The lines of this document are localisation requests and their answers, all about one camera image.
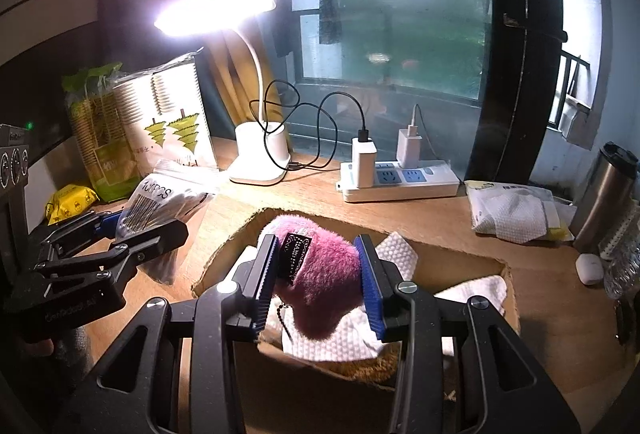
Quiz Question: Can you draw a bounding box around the yellow packet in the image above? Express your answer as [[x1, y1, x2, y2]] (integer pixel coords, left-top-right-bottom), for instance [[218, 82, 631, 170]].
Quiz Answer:
[[46, 184, 98, 225]]

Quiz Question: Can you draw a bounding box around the steel thermos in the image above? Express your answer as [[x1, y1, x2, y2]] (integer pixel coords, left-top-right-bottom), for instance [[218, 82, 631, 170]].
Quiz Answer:
[[571, 141, 640, 255]]

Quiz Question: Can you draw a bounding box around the white paper towel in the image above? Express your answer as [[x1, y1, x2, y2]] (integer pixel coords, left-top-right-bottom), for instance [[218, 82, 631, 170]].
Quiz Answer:
[[375, 231, 419, 280], [281, 307, 382, 362], [434, 274, 508, 315]]

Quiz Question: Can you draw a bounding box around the face towel packet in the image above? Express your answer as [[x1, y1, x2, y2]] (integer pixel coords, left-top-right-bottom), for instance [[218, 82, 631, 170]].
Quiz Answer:
[[464, 180, 577, 244]]

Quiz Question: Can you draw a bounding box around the white paper cup pack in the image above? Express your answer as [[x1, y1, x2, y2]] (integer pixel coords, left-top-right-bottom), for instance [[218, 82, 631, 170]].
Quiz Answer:
[[112, 48, 219, 175]]

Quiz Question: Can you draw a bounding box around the white power strip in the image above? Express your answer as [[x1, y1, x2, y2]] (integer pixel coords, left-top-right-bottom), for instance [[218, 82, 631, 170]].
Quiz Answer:
[[336, 160, 461, 204]]

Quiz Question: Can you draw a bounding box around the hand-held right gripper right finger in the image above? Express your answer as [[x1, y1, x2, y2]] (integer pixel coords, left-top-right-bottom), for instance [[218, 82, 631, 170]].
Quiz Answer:
[[356, 234, 581, 434]]

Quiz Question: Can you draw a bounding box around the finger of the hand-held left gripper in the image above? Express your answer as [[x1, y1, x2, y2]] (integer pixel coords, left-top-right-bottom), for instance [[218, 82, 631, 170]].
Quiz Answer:
[[32, 219, 189, 287], [30, 209, 126, 260]]

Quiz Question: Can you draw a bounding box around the yellow curtain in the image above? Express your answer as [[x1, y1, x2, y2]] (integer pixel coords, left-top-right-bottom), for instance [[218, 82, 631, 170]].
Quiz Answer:
[[207, 27, 273, 140]]

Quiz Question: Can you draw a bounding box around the pink plush toy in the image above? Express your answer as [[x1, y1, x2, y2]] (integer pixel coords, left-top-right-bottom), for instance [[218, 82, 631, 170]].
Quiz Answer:
[[257, 214, 366, 341]]

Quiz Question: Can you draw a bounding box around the green paper cup pack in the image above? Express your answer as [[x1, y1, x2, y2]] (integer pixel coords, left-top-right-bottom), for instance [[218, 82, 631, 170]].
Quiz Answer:
[[61, 62, 141, 204]]

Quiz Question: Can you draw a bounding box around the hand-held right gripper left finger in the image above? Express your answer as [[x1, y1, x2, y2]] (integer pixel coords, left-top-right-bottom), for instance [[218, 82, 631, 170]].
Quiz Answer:
[[75, 235, 279, 434]]

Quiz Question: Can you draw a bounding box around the outdoor white box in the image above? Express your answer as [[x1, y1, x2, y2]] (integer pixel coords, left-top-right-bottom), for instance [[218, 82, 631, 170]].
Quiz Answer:
[[560, 97, 601, 147]]

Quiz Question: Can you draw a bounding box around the cardboard box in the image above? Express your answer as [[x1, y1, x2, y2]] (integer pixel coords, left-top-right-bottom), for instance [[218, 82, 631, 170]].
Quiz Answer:
[[192, 207, 521, 434]]

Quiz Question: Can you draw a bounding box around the black cable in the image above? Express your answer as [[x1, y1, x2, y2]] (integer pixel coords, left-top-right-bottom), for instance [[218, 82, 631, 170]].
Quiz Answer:
[[250, 79, 371, 175]]

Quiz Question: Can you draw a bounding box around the brown plush toy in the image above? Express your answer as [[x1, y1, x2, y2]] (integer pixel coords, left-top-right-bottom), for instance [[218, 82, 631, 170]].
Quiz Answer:
[[312, 341, 403, 385]]

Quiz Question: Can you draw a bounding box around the white charger with black cable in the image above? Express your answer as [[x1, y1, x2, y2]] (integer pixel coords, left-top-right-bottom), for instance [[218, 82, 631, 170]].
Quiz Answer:
[[351, 137, 377, 188]]

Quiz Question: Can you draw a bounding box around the white desk lamp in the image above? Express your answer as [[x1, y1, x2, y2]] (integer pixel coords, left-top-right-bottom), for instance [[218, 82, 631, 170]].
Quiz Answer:
[[152, 0, 293, 187]]

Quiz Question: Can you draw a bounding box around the person's left hand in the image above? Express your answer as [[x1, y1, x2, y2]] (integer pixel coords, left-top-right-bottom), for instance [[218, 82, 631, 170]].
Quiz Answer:
[[26, 338, 55, 358]]

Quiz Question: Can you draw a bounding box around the clear water bottle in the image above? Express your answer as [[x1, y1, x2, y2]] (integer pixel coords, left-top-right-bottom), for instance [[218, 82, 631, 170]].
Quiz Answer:
[[602, 221, 640, 300]]

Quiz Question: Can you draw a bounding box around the small black object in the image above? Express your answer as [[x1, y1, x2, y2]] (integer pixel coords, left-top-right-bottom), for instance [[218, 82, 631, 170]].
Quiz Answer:
[[614, 297, 633, 346]]

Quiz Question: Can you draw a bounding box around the cotton swab bag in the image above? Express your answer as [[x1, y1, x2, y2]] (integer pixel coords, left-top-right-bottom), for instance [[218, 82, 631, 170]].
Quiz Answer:
[[115, 158, 222, 286]]

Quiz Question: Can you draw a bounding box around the white earbud case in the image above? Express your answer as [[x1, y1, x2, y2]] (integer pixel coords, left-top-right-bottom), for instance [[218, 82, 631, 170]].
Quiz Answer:
[[575, 253, 604, 286]]

